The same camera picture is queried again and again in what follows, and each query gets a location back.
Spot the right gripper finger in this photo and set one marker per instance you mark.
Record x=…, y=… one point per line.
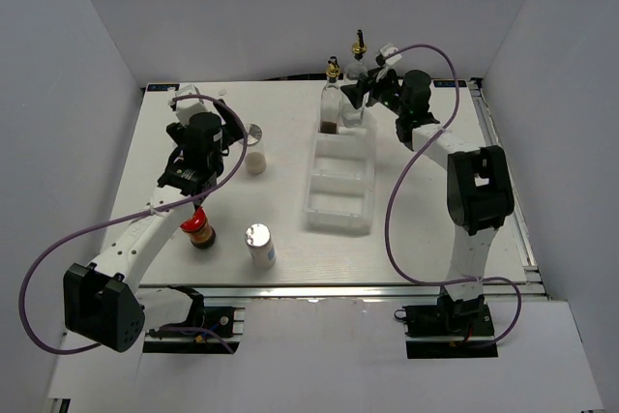
x=366, y=79
x=355, y=93

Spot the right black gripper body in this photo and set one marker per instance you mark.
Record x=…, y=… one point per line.
x=385, y=91

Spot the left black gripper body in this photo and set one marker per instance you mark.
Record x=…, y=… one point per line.
x=230, y=132

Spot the glass pourer bottle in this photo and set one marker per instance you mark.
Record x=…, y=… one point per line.
x=350, y=116

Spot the glass bottle dark sauce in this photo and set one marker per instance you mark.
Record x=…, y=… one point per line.
x=330, y=102

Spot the tall jar silver lid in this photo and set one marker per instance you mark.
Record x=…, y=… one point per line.
x=255, y=159

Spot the white shaker blue label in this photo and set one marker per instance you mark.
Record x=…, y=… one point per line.
x=259, y=242

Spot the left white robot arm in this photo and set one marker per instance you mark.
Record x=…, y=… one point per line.
x=103, y=300

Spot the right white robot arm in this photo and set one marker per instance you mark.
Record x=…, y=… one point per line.
x=479, y=192

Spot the right xdof logo sticker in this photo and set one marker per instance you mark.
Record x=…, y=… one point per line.
x=449, y=83

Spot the xdof logo sticker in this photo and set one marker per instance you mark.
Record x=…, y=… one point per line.
x=162, y=87
x=449, y=83

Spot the left xdof logo sticker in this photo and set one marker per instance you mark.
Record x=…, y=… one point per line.
x=162, y=87

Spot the red lid sauce jar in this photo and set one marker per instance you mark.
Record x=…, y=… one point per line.
x=201, y=233

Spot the white plastic organizer tray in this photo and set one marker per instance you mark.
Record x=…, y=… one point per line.
x=341, y=180

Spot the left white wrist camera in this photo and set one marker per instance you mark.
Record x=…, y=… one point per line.
x=189, y=106

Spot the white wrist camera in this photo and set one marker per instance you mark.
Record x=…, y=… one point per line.
x=189, y=106
x=388, y=56

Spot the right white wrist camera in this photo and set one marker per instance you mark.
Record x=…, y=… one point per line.
x=388, y=56

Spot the aluminium table frame rail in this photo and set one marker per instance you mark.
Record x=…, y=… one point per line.
x=501, y=290

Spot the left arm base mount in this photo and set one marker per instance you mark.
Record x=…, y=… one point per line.
x=203, y=318

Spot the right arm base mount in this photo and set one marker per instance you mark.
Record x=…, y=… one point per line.
x=448, y=330

